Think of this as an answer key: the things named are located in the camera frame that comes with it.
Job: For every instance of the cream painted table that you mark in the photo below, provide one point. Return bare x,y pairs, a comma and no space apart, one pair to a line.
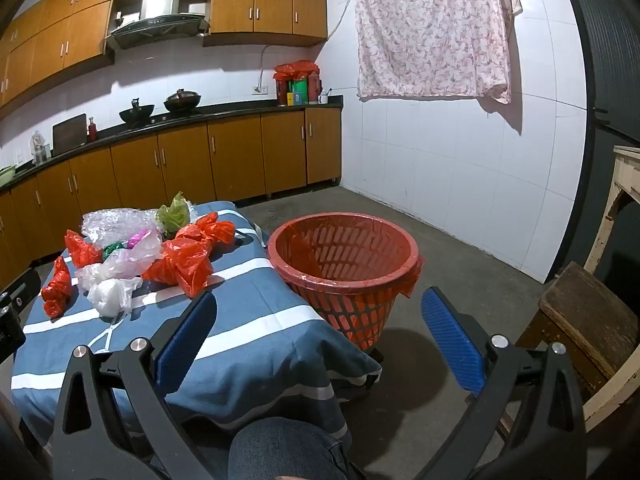
625,175

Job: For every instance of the dark red canister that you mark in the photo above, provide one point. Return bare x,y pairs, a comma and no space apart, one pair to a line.
314,89

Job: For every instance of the clear bubble wrap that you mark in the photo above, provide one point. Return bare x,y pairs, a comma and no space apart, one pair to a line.
115,222

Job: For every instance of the long red plastic bag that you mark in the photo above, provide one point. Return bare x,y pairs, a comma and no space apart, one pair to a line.
55,287

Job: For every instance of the small red plastic bag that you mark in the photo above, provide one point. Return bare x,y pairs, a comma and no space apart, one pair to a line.
80,251

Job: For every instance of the red bottle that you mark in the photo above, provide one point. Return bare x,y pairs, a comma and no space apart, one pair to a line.
93,131

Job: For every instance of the black wok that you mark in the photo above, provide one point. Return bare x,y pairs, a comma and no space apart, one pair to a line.
136,113

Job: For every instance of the white plastic bag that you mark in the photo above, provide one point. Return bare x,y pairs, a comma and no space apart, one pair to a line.
110,295

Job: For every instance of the translucent plastic bag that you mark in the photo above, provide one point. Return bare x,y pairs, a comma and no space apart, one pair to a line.
135,260

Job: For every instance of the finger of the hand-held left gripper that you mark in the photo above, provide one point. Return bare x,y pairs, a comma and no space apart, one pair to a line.
9,332
22,285

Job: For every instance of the black lidded pot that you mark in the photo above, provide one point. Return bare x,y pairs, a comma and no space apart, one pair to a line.
182,101

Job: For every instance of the small dark green bag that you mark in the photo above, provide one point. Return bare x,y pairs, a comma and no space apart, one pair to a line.
114,251

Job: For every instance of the black countertop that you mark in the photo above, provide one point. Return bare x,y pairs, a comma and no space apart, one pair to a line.
235,110

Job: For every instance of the steel range hood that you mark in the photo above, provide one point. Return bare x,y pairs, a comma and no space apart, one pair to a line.
157,22

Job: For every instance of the large red plastic bag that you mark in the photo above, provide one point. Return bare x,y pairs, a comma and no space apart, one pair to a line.
185,265

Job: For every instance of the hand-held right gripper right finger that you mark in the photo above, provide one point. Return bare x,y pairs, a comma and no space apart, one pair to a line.
450,340

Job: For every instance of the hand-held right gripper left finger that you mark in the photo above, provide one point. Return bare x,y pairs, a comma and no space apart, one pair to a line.
184,332

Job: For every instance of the wooden cabinets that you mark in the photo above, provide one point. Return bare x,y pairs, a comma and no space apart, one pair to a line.
270,5
230,155

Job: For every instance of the wall socket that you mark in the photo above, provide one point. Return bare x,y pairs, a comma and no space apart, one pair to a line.
260,89

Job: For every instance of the red plastic basket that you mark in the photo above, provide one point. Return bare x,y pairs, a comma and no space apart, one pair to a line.
350,305

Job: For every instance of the wooden lower cabinets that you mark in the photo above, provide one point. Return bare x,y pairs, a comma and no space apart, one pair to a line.
230,155

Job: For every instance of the white mug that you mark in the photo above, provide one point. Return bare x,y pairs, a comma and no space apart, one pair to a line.
323,98

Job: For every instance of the knotted red plastic bag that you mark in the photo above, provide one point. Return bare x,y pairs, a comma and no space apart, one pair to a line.
207,232

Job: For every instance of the green foil bag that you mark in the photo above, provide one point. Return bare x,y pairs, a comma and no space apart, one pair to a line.
175,215

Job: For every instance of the blue striped tablecloth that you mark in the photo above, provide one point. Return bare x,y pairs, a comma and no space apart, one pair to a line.
250,310

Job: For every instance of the glass jar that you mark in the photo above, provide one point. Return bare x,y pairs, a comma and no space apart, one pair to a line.
38,150

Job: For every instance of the red bag on canisters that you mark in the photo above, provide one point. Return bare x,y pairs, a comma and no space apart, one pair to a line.
297,69

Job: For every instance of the dark cutting board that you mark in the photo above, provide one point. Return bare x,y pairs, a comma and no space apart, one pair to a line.
70,135

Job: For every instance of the person's leg in jeans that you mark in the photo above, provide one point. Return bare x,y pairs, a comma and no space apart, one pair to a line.
285,450

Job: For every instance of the pink floral sheet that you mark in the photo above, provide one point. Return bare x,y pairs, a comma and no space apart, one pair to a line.
430,30

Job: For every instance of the green packet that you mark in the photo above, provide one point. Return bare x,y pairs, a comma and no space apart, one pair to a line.
299,92

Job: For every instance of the pink plastic bag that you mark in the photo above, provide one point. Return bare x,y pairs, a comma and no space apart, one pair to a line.
137,238

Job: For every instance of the wooden upper cabinets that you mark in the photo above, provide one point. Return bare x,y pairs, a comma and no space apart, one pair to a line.
270,5

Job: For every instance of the wooden chair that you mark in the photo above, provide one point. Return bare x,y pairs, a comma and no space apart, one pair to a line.
585,315

